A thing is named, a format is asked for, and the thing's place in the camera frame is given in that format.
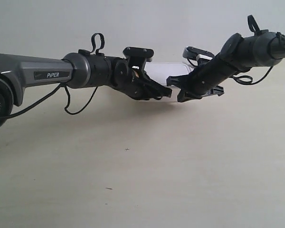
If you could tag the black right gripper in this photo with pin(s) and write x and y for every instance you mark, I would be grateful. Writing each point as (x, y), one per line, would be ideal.
(204, 80)

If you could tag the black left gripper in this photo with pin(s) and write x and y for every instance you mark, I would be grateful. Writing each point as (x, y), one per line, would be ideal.
(137, 85)

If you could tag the white lidded plastic container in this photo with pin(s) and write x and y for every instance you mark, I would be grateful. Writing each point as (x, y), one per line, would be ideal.
(159, 72)

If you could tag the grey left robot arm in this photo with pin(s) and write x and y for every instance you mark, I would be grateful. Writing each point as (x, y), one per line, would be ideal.
(82, 69)

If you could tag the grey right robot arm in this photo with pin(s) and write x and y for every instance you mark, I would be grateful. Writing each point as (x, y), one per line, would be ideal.
(238, 55)

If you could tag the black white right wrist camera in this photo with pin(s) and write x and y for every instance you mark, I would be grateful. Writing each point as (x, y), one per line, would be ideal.
(196, 56)

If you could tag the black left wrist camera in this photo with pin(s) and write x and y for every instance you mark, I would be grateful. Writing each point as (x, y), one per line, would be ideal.
(137, 57)

